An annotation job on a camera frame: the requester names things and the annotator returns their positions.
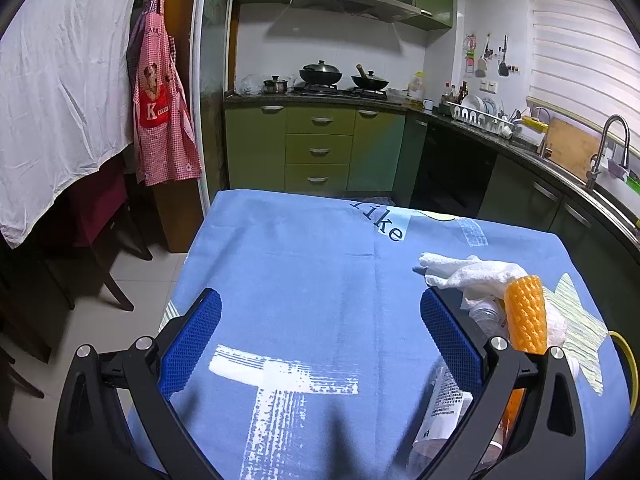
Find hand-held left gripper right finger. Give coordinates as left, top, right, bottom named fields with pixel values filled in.
left=419, top=286, right=587, bottom=480

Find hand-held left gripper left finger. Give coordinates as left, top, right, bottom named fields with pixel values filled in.
left=52, top=287, right=223, bottom=480

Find clear plastic bottle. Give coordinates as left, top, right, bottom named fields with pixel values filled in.
left=467, top=296, right=511, bottom=343

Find white tissue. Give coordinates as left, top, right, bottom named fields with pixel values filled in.
left=412, top=252, right=571, bottom=348

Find grey white squeeze tube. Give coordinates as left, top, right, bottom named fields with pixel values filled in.
left=407, top=364, right=475, bottom=478

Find orange honeycomb sponge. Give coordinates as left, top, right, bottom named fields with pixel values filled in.
left=500, top=274, right=549, bottom=433

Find black yellow rim trash bin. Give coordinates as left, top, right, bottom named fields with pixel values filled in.
left=609, top=330, right=640, bottom=428

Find blue star print tablecloth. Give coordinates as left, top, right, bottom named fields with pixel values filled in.
left=127, top=189, right=632, bottom=480

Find dark red covered chair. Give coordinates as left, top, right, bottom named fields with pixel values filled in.
left=30, top=157, right=153, bottom=313

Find white dish rack with dishes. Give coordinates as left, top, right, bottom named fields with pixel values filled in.
left=445, top=94, right=516, bottom=137

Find wooden cutting board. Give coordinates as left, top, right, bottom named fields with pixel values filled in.
left=545, top=117, right=601, bottom=181

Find green lower cabinets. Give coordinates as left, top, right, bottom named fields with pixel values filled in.
left=224, top=102, right=640, bottom=321

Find steel kitchen faucet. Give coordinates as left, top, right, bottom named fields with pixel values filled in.
left=586, top=115, right=631, bottom=190

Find yellow plastic basket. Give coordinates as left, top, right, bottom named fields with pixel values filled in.
left=520, top=107, right=551, bottom=133

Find red checked apron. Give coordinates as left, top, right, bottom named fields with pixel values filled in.
left=127, top=0, right=203, bottom=187

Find yellow oil bottle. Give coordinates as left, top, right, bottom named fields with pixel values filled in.
left=406, top=71, right=426, bottom=107

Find dark stone countertop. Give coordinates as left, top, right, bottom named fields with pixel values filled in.
left=224, top=89, right=640, bottom=241

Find black gas stove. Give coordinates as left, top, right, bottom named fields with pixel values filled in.
left=292, top=82, right=388, bottom=98

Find hanging kitchen utensil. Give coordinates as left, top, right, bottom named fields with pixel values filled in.
left=475, top=35, right=490, bottom=78

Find frosted glass sliding door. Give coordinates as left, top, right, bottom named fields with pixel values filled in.
left=192, top=0, right=238, bottom=211

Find white hanging cloth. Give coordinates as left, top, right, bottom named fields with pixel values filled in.
left=0, top=0, right=146, bottom=248

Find black wok with lid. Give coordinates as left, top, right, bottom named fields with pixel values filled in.
left=299, top=60, right=344, bottom=86

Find white striped window blind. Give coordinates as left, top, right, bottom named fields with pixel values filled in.
left=525, top=0, right=640, bottom=133

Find black wok with wooden handle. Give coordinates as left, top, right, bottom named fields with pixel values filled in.
left=350, top=64, right=390, bottom=92

